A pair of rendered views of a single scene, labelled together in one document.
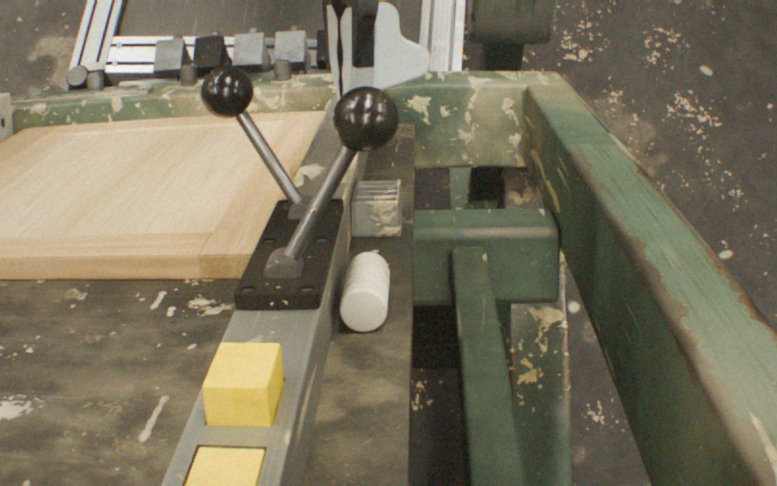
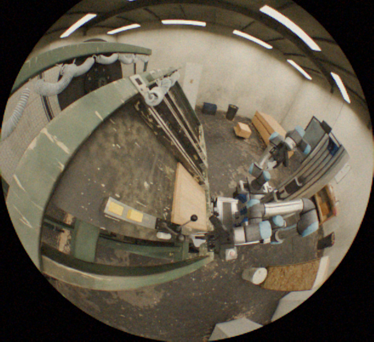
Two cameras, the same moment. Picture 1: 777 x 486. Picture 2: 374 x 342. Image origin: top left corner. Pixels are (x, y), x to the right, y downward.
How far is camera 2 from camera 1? 0.22 m
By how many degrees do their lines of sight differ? 43
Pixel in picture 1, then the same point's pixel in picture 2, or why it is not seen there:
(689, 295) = (147, 279)
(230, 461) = (119, 210)
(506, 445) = (136, 249)
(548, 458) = (158, 254)
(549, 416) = (164, 256)
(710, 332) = (136, 280)
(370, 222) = not seen: hidden behind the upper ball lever
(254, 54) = not seen: hidden behind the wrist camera
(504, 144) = (202, 253)
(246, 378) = (132, 215)
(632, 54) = (223, 267)
